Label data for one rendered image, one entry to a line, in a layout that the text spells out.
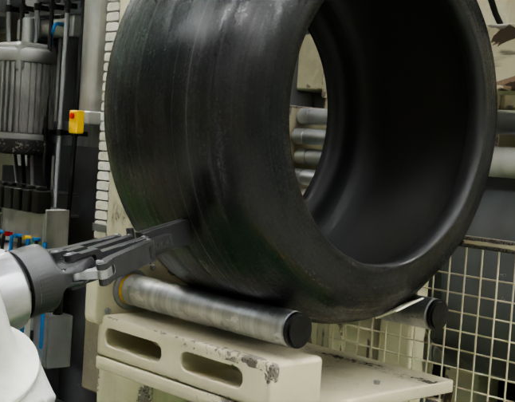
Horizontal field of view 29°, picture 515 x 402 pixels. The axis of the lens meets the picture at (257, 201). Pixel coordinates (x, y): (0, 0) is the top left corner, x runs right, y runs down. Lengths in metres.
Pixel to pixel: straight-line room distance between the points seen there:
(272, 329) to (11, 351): 0.43
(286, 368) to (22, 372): 0.42
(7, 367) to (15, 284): 0.19
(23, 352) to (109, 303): 0.58
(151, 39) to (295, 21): 0.18
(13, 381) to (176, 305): 0.51
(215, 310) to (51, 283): 0.29
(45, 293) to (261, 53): 0.35
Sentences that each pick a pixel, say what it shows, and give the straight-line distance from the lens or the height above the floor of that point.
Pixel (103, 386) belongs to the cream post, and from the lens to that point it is 1.64.
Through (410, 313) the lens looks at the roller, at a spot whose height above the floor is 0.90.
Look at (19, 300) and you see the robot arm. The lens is 1.04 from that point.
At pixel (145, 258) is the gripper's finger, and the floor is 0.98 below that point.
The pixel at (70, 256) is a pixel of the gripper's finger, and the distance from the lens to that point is 1.10.
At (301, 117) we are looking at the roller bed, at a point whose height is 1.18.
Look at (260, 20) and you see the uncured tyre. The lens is 1.14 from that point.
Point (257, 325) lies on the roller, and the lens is 1.23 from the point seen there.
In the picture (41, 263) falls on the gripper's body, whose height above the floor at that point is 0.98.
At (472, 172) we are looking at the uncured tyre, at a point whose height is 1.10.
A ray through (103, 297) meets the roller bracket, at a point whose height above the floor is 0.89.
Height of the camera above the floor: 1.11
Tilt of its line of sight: 3 degrees down
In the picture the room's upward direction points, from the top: 4 degrees clockwise
